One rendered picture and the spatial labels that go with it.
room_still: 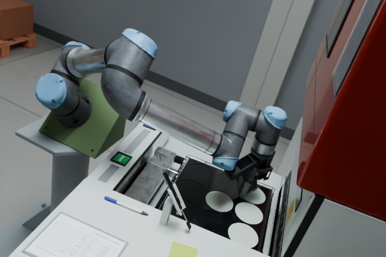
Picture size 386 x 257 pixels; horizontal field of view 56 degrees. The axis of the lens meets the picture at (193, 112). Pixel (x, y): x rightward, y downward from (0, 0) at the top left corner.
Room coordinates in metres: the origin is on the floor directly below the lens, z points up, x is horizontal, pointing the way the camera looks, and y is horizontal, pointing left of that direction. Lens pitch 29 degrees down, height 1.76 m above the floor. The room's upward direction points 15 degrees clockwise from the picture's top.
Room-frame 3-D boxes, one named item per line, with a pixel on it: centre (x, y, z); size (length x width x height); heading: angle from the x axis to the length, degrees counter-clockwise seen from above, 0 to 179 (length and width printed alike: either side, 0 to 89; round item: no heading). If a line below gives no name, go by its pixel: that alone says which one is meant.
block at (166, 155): (1.15, 0.06, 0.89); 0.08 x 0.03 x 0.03; 79
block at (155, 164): (1.07, 0.08, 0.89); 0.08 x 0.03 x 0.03; 79
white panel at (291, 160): (1.11, -0.43, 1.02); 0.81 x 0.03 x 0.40; 169
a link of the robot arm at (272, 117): (1.02, -0.25, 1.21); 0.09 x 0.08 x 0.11; 79
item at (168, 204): (0.74, -0.02, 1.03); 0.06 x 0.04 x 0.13; 79
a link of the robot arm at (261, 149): (1.02, -0.25, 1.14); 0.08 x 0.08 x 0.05
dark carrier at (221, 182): (0.96, -0.17, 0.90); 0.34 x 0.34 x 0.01; 79
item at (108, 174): (1.09, 0.17, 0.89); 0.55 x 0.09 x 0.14; 169
